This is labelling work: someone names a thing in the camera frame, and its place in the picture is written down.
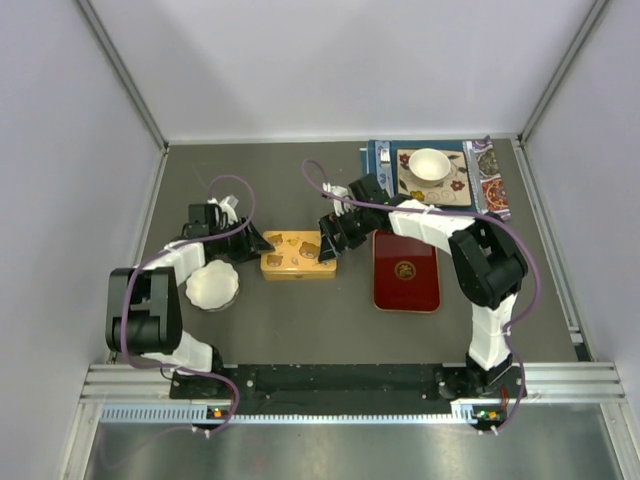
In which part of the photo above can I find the left aluminium frame post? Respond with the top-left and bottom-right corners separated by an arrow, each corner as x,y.
72,0 -> 169,152

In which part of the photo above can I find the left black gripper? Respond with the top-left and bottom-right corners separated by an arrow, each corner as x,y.
210,214 -> 273,264

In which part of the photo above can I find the gold cookie tin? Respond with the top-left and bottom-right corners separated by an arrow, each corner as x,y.
261,264 -> 337,281

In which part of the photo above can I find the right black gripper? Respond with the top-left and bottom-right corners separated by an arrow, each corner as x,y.
318,207 -> 373,264

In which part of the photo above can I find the aluminium frame post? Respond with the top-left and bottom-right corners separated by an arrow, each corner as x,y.
72,0 -> 169,152
517,0 -> 611,145

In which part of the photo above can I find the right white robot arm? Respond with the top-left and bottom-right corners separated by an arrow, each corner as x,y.
318,174 -> 528,399

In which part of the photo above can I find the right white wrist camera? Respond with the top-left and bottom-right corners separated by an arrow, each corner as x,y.
322,182 -> 354,216

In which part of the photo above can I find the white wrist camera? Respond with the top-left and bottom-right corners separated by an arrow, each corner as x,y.
207,195 -> 239,226
322,182 -> 354,216

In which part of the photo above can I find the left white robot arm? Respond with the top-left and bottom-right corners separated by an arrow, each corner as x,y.
105,195 -> 273,397

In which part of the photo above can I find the red lacquer tray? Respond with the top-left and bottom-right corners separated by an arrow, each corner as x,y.
372,231 -> 441,314

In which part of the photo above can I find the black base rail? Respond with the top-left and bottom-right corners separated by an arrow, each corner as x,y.
169,362 -> 526,416

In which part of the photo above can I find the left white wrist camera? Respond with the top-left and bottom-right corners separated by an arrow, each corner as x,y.
207,195 -> 239,226

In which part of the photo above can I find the patterned colourful cloth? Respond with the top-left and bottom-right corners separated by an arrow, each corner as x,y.
463,136 -> 511,221

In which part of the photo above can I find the white bowl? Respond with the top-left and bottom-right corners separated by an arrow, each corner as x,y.
408,148 -> 451,182

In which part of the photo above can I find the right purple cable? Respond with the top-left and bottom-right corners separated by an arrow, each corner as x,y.
302,159 -> 544,434

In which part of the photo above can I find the white scalloped dish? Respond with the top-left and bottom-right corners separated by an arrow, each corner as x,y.
185,260 -> 240,311

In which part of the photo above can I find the blue cloth napkin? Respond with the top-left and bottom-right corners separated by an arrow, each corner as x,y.
360,140 -> 482,213

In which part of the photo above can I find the right aluminium frame post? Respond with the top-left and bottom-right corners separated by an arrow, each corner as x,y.
517,0 -> 611,145

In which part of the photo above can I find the silver tin lid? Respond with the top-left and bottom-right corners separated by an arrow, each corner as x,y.
260,230 -> 337,269

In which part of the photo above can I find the silver fork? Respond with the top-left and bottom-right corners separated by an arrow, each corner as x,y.
380,147 -> 392,186

